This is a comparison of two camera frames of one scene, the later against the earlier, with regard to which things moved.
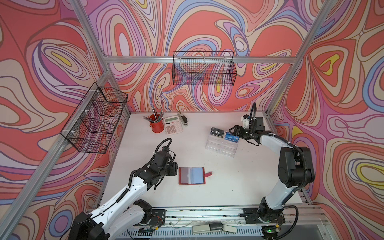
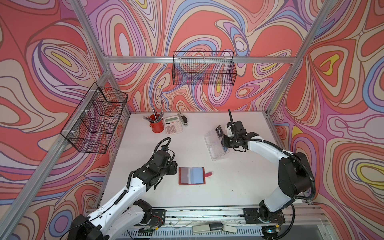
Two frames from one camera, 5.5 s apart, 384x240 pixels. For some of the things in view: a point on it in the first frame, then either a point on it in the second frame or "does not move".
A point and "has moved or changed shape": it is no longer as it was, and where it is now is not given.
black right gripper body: (248, 133) -> (230, 141)
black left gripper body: (171, 170) does not move
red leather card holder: (192, 175) does not move
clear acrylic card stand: (221, 145) has moved or changed shape
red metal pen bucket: (156, 123) does not move
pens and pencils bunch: (156, 118) does not move
